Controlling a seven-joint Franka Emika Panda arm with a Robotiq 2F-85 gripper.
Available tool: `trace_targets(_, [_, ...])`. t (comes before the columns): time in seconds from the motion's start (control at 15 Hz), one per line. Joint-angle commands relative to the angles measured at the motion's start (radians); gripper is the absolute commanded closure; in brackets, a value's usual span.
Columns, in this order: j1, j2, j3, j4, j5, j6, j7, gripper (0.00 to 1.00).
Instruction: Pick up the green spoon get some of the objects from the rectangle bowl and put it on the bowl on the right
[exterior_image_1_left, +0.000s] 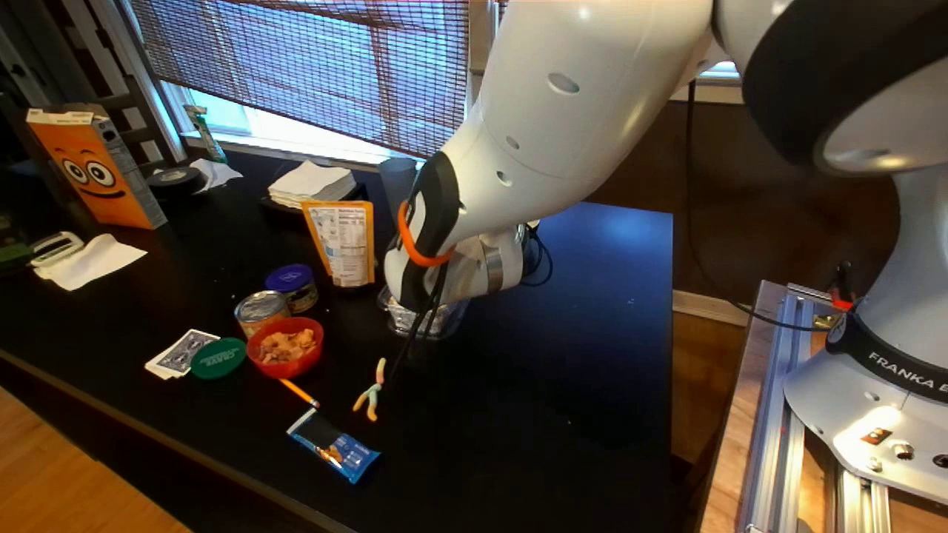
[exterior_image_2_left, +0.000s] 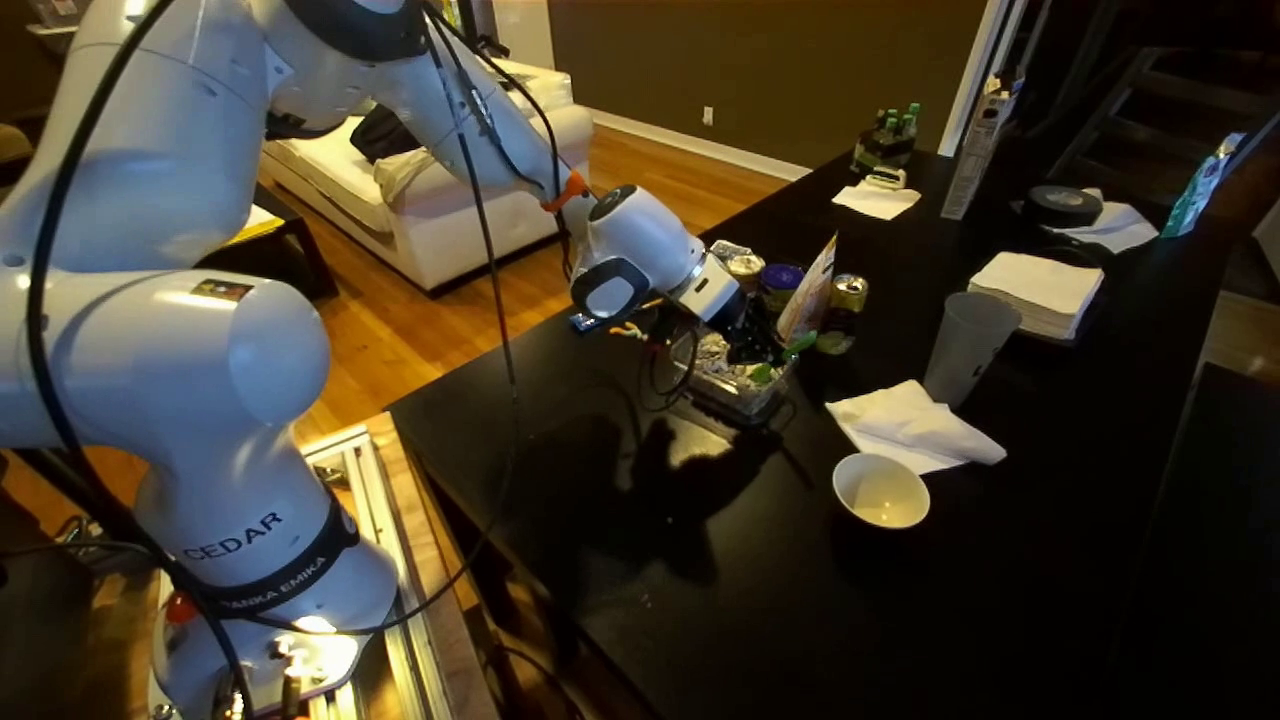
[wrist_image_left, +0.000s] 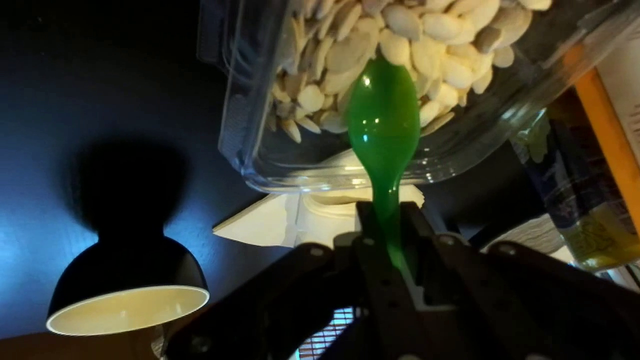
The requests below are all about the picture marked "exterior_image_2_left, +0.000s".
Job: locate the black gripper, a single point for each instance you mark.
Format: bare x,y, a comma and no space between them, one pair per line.
714,353

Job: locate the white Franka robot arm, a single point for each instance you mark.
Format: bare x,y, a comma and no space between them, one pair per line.
160,374

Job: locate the white round bowl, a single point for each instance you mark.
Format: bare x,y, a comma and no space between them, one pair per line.
883,490

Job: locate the clear rectangular plastic container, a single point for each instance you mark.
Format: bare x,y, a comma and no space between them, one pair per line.
747,407

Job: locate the jar with blue lid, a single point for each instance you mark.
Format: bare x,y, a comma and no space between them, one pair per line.
780,282

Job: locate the white plastic bottle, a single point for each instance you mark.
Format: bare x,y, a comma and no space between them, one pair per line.
811,295

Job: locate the small green gold can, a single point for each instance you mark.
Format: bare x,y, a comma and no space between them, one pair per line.
849,295

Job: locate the crumpled white napkin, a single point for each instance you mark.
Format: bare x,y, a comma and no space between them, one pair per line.
913,425

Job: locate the flat white paper napkin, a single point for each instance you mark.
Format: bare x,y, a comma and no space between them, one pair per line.
879,197

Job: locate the translucent grey plastic cup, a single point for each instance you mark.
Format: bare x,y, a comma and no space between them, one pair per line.
964,347

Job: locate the green bottles pack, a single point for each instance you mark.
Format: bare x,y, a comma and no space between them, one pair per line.
884,133

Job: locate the stack of white napkins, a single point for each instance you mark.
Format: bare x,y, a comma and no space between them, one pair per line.
1039,285

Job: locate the black round disc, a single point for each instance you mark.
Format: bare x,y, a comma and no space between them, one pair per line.
1067,204

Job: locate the white sofa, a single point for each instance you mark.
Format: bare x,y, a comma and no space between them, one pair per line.
441,227

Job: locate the white napkin under disc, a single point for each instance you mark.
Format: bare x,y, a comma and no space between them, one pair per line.
1121,228

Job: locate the black bag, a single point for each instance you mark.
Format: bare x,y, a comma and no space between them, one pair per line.
383,133

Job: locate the black coffee table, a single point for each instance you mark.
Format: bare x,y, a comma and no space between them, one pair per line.
301,263

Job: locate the dark wooden staircase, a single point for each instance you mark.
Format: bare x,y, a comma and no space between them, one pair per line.
1162,107

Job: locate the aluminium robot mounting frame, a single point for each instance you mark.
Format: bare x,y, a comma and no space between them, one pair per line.
386,505

